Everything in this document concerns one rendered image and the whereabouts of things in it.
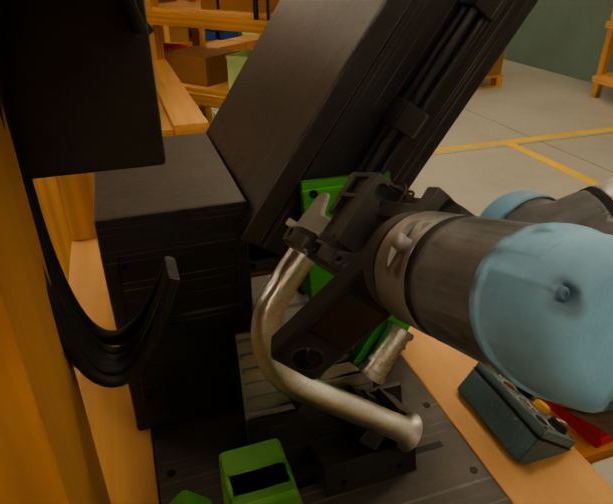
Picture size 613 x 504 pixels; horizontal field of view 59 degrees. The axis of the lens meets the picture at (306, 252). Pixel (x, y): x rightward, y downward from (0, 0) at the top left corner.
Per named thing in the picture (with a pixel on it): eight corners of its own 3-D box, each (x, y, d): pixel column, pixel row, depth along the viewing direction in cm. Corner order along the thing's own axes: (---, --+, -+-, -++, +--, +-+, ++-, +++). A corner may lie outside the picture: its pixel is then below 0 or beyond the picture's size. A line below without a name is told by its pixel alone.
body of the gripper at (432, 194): (410, 218, 49) (498, 232, 37) (360, 300, 48) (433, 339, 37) (345, 170, 46) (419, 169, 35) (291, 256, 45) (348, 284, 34)
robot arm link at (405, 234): (470, 363, 33) (370, 297, 30) (430, 341, 37) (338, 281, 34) (534, 257, 33) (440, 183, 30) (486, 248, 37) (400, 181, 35)
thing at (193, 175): (223, 298, 108) (208, 131, 91) (261, 404, 83) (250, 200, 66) (127, 316, 103) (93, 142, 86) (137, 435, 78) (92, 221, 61)
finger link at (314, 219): (318, 197, 55) (364, 209, 47) (287, 246, 55) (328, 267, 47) (295, 180, 54) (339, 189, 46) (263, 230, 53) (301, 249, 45)
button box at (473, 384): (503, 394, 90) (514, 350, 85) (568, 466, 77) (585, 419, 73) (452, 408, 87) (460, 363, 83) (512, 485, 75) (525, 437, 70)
